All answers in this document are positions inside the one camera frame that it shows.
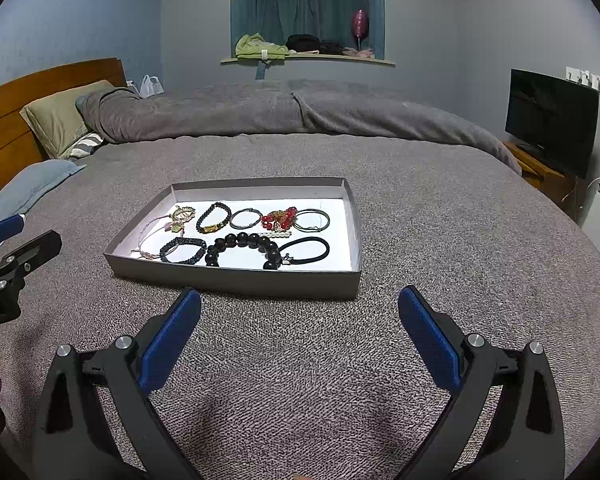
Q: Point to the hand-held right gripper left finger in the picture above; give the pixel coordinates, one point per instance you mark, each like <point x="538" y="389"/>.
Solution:
<point x="172" y="340"/>

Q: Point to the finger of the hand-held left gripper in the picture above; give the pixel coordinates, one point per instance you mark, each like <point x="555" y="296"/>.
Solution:
<point x="30" y="257"/>
<point x="2" y="230"/>

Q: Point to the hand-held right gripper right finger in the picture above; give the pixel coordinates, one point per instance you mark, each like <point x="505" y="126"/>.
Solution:
<point x="430" y="340"/>

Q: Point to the grey cardboard box tray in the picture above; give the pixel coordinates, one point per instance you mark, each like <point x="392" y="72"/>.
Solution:
<point x="230" y="285"/>

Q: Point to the light blue pillow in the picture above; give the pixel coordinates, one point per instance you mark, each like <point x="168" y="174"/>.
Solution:
<point x="30" y="180"/>

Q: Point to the grey bed blanket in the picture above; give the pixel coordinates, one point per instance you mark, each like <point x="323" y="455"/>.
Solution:
<point x="430" y="235"/>

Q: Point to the striped pillow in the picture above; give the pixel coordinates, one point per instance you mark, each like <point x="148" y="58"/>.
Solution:
<point x="87" y="145"/>

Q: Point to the wooden headboard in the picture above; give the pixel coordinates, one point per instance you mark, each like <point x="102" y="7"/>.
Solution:
<point x="10" y="110"/>

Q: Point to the green pillow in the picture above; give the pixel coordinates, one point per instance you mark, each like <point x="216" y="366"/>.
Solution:
<point x="55" y="115"/>

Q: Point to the wooden television stand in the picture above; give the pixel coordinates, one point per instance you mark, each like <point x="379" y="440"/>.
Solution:
<point x="535" y="167"/>

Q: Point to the white plastic bag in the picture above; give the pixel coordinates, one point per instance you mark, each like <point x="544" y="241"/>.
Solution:
<point x="150" y="86"/>

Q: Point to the black television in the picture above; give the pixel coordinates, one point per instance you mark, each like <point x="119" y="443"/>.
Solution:
<point x="550" y="120"/>

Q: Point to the folded grey duvet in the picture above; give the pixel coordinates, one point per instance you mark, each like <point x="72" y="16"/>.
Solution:
<point x="280" y="110"/>

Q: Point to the pink cloth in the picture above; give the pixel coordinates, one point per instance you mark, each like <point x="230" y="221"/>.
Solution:
<point x="362" y="52"/>

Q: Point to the wooden window sill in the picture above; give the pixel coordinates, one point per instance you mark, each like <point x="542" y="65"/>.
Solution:
<point x="330" y="59"/>

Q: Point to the green cloth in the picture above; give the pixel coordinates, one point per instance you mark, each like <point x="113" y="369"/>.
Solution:
<point x="257" y="46"/>

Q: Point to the black cloth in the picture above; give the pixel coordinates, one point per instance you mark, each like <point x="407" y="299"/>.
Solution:
<point x="305" y="42"/>

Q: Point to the pink balloon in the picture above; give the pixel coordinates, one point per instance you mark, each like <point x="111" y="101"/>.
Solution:
<point x="360" y="22"/>

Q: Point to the teal curtain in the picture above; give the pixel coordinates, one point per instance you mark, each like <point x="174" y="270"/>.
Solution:
<point x="305" y="0"/>

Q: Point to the white wall hooks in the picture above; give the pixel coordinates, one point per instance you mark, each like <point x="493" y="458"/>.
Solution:
<point x="585" y="79"/>

